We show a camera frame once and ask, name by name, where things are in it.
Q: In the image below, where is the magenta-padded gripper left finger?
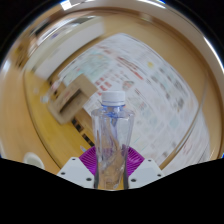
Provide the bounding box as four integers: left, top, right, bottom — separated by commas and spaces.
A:
56, 146, 98, 190

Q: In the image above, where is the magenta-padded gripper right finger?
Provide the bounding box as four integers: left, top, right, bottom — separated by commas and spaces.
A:
125, 146, 165, 190

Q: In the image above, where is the clear plastic water bottle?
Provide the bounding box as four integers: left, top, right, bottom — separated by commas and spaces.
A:
90, 90, 136, 191

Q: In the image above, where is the white door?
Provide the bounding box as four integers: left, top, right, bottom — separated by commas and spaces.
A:
32, 19, 105, 80

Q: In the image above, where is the cardboard arch model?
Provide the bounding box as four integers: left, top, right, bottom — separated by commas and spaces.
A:
46, 73, 100, 125

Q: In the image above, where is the large wall poster sheet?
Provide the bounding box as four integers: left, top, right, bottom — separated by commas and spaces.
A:
58, 32, 212, 169

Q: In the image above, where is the white ceramic mug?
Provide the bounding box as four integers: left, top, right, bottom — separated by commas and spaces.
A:
22, 151, 46, 171

